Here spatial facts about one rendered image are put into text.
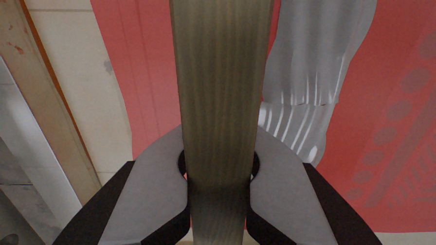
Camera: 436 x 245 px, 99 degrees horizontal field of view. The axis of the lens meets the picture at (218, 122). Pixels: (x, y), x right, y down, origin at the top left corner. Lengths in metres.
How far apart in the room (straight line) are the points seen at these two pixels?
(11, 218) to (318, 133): 0.33
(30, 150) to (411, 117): 0.35
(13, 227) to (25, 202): 2.28
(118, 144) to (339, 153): 0.24
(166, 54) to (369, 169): 0.25
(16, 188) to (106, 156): 2.23
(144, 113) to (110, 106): 0.03
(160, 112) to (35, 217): 2.58
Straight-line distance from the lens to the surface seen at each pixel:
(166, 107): 0.19
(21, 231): 0.32
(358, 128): 0.24
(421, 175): 0.33
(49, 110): 0.21
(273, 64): 0.17
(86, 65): 0.20
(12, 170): 2.30
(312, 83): 0.18
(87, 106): 0.22
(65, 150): 0.23
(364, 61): 0.20
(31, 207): 2.61
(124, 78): 0.19
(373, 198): 0.33
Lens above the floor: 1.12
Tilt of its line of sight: 61 degrees down
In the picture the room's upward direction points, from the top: 179 degrees counter-clockwise
